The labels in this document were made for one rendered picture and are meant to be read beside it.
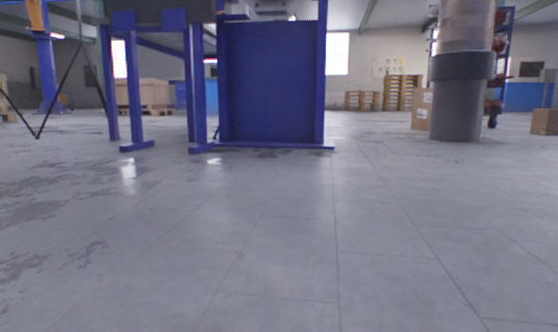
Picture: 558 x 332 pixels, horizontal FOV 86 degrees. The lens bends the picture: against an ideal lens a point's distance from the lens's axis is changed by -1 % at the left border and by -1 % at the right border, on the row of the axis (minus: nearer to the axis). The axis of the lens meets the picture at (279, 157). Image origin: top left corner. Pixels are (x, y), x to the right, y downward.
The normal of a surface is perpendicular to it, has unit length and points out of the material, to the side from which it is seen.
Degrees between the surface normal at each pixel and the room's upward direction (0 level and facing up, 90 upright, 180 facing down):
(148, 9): 90
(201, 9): 90
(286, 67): 90
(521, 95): 90
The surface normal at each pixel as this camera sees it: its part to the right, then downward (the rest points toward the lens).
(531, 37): -0.16, 0.18
